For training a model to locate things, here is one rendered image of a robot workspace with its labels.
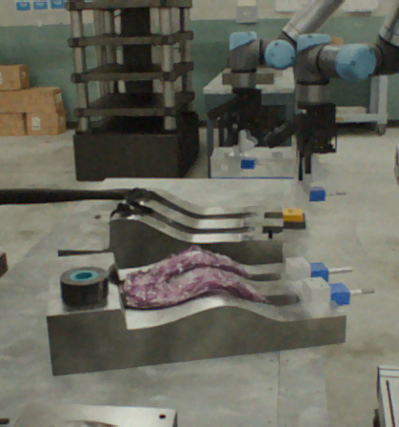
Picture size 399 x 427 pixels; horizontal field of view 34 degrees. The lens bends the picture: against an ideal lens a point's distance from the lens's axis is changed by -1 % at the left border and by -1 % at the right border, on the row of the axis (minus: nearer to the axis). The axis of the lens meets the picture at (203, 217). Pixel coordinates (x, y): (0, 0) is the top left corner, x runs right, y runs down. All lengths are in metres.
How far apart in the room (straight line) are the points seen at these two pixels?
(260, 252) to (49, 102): 6.79
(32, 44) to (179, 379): 7.59
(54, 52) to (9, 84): 0.70
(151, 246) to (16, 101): 6.87
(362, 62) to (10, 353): 0.90
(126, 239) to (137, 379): 0.45
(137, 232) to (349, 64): 0.57
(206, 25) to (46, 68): 2.06
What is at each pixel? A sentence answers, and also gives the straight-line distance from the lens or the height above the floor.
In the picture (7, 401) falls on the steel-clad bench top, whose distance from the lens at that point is 1.06.
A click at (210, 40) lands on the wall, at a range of 7.94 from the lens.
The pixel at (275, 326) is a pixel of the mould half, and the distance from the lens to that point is 1.11.
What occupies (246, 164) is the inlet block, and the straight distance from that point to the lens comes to 1.90.
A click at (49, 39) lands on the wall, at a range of 8.40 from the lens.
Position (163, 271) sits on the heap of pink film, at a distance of 1.22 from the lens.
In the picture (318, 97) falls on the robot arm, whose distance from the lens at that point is 1.51.
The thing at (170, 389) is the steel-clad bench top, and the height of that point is 0.80.
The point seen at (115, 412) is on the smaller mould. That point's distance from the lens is 0.87.
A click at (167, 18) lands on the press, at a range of 5.38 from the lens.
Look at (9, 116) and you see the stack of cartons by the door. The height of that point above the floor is 0.24.
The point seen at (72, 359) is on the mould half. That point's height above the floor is 0.83.
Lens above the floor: 1.35
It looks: 17 degrees down
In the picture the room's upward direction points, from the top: 2 degrees counter-clockwise
